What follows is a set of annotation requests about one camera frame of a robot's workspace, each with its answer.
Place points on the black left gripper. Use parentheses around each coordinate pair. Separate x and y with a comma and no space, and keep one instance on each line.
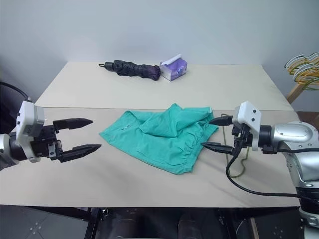
(43,144)

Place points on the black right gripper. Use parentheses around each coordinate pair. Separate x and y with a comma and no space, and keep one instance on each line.
(240,139)

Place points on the green shorts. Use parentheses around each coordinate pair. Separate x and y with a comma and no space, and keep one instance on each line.
(162,139)

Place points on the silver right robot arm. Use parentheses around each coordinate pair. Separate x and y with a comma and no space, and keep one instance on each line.
(296,139)

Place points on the purple white tissue box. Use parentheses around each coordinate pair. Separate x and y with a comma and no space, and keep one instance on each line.
(174,71)

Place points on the folded dark purple umbrella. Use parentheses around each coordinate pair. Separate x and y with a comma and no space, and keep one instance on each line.
(134,69)

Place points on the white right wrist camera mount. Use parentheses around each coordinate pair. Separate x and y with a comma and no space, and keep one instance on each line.
(248,117)

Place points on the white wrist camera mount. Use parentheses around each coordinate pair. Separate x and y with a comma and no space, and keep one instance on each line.
(248,117)
(26,119)

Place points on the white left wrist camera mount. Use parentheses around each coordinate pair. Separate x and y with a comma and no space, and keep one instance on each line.
(26,119)

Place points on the black base plate with screws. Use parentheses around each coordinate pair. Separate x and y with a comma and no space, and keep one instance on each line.
(37,224)
(271,224)

